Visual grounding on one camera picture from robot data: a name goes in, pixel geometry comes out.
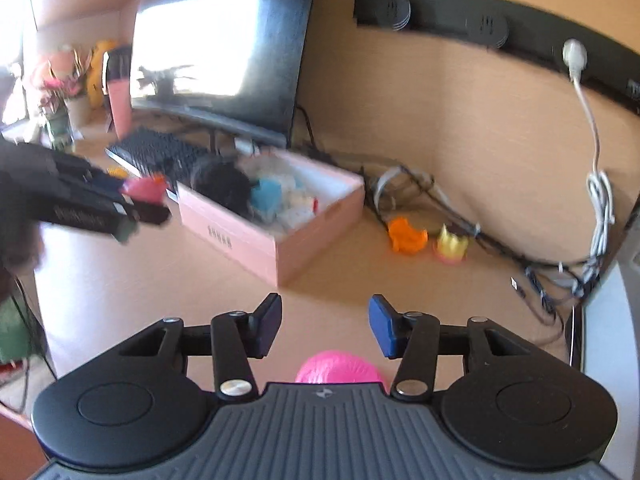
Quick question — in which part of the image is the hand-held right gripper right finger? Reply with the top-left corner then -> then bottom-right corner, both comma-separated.
368,295 -> 532,402

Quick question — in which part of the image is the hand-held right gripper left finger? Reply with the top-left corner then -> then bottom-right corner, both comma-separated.
119,293 -> 283,402

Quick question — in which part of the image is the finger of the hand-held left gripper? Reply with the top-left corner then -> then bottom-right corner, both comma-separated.
86,165 -> 133,198
130,200 -> 174,227

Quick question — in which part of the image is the pink toy figure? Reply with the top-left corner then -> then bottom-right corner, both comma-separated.
121,172 -> 169,206

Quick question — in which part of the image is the pink plastic strainer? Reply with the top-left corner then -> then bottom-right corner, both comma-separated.
294,349 -> 389,391

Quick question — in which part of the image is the black plush toy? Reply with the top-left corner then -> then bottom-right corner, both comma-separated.
189,157 -> 254,216

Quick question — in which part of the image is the pink cardboard box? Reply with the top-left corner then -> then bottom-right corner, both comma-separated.
177,149 -> 366,287

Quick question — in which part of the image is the wooden desktop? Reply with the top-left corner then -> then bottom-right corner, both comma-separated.
0,110 -> 621,413

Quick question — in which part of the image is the person's left hand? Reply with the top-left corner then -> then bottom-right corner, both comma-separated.
0,195 -> 46,275

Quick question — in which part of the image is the black keyboard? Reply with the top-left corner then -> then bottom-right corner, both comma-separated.
104,127 -> 211,187

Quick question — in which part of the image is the pink cup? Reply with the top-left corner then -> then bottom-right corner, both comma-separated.
107,77 -> 135,139

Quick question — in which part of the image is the orange toy figure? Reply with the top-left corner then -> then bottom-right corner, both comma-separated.
387,215 -> 430,256

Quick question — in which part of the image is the yellow toy with pink base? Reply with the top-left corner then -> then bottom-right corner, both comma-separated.
435,224 -> 470,265

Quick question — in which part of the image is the yellow plush figure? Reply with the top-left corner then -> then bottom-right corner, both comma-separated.
87,39 -> 119,109

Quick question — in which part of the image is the blue tissue packet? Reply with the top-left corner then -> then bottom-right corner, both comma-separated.
249,179 -> 281,221

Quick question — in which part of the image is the white packet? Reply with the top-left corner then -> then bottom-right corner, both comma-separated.
279,192 -> 319,231

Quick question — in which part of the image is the green object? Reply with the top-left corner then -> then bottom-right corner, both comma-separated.
0,299 -> 36,364

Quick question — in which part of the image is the black computer monitor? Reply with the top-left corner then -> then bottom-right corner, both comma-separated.
128,0 -> 321,149

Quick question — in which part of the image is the grey-edged computer monitor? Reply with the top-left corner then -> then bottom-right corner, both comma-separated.
567,232 -> 640,467

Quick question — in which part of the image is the black cable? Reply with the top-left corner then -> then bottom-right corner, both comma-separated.
294,105 -> 609,322

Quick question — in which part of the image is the grey cable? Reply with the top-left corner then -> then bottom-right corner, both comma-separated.
374,164 -> 452,212

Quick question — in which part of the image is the white cable with plug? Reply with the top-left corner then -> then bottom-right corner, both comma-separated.
562,38 -> 616,267

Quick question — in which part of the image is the black socket rail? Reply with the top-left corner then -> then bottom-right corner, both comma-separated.
353,0 -> 640,114

